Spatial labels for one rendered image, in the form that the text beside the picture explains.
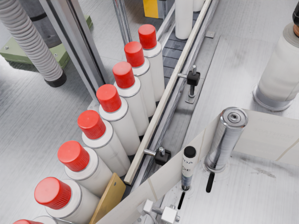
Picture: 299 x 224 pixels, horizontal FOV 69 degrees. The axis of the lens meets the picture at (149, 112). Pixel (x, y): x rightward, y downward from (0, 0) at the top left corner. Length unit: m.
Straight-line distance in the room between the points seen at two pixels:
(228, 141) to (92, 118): 0.21
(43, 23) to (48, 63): 0.49
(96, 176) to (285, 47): 0.40
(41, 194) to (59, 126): 0.39
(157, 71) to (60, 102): 0.35
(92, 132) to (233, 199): 0.30
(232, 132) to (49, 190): 0.25
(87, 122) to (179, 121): 0.32
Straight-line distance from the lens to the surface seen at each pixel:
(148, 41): 0.43
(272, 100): 0.57
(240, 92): 0.60
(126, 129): 0.40
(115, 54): 0.79
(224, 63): 0.66
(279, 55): 0.50
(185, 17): 0.68
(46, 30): 0.86
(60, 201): 0.31
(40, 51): 0.35
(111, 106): 0.35
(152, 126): 0.49
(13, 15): 0.33
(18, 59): 0.92
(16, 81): 0.87
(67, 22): 0.45
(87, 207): 0.36
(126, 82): 0.37
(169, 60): 0.66
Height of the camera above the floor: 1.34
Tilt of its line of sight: 57 degrees down
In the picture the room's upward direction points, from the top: 11 degrees counter-clockwise
